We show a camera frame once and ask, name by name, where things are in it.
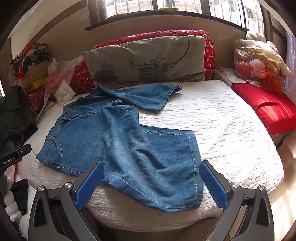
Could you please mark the black cloth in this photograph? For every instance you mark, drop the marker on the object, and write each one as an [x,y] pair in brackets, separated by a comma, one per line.
[20,192]

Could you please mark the white paper packet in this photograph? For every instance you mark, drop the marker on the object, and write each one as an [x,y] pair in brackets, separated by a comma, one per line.
[64,91]

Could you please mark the blue denim pants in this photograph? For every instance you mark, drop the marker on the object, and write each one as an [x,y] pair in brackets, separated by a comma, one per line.
[115,139]

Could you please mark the red floral cloth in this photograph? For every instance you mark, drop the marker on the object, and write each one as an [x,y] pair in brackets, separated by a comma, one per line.
[38,99]

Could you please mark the cardboard box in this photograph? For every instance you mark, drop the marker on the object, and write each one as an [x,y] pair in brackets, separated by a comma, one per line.
[34,74]

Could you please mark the person's left hand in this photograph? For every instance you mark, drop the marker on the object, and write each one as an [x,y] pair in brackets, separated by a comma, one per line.
[11,201]

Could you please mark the clear plastic bag with doll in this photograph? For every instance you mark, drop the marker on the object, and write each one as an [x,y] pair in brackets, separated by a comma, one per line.
[254,62]

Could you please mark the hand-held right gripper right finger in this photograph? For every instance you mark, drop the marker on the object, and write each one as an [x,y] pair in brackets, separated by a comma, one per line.
[212,185]

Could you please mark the white quilted mattress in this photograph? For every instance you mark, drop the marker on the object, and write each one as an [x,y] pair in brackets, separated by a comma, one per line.
[219,127]

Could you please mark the dark green cloth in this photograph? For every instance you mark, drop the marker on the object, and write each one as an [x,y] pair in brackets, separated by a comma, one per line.
[16,115]

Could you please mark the translucent plastic bag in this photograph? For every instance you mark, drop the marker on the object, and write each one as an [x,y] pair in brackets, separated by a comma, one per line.
[57,74]

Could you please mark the red floral bolster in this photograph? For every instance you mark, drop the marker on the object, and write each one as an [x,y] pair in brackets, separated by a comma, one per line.
[209,58]

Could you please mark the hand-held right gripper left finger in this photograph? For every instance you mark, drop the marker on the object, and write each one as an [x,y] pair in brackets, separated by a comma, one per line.
[89,185]

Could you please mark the pile of mixed clothes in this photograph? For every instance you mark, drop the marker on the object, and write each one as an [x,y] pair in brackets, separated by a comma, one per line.
[34,53]

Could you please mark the barred window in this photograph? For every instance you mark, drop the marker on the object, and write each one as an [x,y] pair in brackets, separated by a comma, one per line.
[185,7]

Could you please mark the grey floral pillow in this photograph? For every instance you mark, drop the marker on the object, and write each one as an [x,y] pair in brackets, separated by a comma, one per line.
[150,58]

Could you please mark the dark wooden window sill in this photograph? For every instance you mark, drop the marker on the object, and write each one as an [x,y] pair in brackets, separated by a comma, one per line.
[97,25]

